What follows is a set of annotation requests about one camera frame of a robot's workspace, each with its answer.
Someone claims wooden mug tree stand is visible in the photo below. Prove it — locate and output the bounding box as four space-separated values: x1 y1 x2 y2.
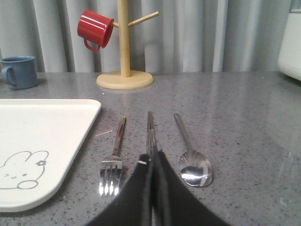
96 0 159 90

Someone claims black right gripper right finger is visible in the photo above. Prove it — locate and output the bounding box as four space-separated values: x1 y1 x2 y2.
152 151 228 226

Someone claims silver metal spoon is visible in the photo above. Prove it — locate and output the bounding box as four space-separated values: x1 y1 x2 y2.
174 113 212 188

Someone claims silver metal fork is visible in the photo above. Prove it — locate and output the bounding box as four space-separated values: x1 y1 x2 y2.
99 116 127 197

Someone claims blue enamel mug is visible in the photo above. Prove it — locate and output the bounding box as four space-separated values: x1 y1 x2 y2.
0 56 38 90

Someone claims cream rabbit print tray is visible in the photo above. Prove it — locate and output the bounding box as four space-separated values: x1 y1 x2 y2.
0 99 101 212

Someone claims white appliance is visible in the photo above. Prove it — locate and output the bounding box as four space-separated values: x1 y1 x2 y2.
277 0 301 80

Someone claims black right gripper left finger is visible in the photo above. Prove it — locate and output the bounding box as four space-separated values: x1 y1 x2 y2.
87 154 152 226

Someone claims red enamel mug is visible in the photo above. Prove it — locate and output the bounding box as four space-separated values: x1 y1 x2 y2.
77 9 114 51

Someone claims grey curtain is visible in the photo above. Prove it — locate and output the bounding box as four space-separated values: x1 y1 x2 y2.
0 0 291 73

